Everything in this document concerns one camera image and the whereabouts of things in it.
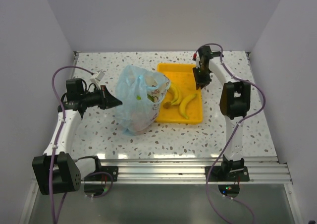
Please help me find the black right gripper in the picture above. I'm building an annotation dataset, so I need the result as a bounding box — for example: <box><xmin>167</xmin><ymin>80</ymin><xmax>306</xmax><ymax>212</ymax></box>
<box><xmin>193</xmin><ymin>65</ymin><xmax>212</xmax><ymax>89</ymax></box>

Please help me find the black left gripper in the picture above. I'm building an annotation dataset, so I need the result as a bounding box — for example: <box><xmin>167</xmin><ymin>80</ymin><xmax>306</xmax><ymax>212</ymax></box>
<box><xmin>80</xmin><ymin>85</ymin><xmax>122</xmax><ymax>110</ymax></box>

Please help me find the light blue plastic bag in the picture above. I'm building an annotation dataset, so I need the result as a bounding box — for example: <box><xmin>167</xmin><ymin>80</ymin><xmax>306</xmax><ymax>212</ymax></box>
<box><xmin>115</xmin><ymin>65</ymin><xmax>171</xmax><ymax>135</ymax></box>

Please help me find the light green fake apple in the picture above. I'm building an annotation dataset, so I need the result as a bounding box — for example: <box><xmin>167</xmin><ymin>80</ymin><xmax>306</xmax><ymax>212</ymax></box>
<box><xmin>147</xmin><ymin>94</ymin><xmax>154</xmax><ymax>102</ymax></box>

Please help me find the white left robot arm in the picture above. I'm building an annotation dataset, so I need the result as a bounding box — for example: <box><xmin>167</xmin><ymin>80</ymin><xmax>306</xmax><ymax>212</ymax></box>
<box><xmin>32</xmin><ymin>78</ymin><xmax>123</xmax><ymax>195</ymax></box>

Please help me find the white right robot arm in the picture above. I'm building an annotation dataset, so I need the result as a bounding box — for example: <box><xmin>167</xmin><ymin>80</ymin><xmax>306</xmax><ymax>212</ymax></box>
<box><xmin>193</xmin><ymin>45</ymin><xmax>251</xmax><ymax>181</ymax></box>

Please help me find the single yellow fake banana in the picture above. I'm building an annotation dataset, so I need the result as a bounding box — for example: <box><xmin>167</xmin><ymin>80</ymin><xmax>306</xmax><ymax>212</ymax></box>
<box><xmin>178</xmin><ymin>93</ymin><xmax>197</xmax><ymax>119</ymax></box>

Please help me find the yellow fake banana bunch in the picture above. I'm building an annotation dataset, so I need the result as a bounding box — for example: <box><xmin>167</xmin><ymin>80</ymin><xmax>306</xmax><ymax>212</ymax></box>
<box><xmin>163</xmin><ymin>82</ymin><xmax>182</xmax><ymax>109</ymax></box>

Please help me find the yellow plastic tray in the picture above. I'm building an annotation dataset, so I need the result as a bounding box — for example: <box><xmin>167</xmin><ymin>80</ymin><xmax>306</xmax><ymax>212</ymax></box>
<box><xmin>156</xmin><ymin>63</ymin><xmax>203</xmax><ymax>124</ymax></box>

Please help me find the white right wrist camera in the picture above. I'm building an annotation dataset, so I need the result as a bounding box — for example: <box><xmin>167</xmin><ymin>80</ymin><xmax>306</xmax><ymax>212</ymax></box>
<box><xmin>193</xmin><ymin>52</ymin><xmax>200</xmax><ymax>68</ymax></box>

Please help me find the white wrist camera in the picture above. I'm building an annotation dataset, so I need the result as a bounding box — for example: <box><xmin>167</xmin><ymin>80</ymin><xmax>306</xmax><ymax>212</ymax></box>
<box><xmin>90</xmin><ymin>70</ymin><xmax>105</xmax><ymax>86</ymax></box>
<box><xmin>193</xmin><ymin>52</ymin><xmax>200</xmax><ymax>68</ymax></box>

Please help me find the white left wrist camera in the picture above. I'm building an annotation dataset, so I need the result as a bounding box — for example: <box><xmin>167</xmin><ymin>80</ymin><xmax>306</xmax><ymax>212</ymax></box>
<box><xmin>90</xmin><ymin>70</ymin><xmax>105</xmax><ymax>86</ymax></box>

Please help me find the black left base bracket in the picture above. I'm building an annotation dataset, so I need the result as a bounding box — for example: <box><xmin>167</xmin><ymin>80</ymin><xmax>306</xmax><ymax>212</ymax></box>
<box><xmin>83</xmin><ymin>166</ymin><xmax>119</xmax><ymax>182</ymax></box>

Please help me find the black base bracket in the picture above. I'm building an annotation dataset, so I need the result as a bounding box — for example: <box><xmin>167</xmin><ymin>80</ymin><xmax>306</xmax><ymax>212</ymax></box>
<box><xmin>83</xmin><ymin>166</ymin><xmax>119</xmax><ymax>182</ymax></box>
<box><xmin>205</xmin><ymin>155</ymin><xmax>250</xmax><ymax>183</ymax></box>

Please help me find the black right base bracket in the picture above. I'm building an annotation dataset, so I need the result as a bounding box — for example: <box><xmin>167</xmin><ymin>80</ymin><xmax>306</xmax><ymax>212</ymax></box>
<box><xmin>205</xmin><ymin>155</ymin><xmax>250</xmax><ymax>183</ymax></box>

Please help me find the aluminium mounting rail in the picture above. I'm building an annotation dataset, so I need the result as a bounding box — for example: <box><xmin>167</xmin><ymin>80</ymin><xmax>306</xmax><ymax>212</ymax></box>
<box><xmin>32</xmin><ymin>158</ymin><xmax>292</xmax><ymax>185</ymax></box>

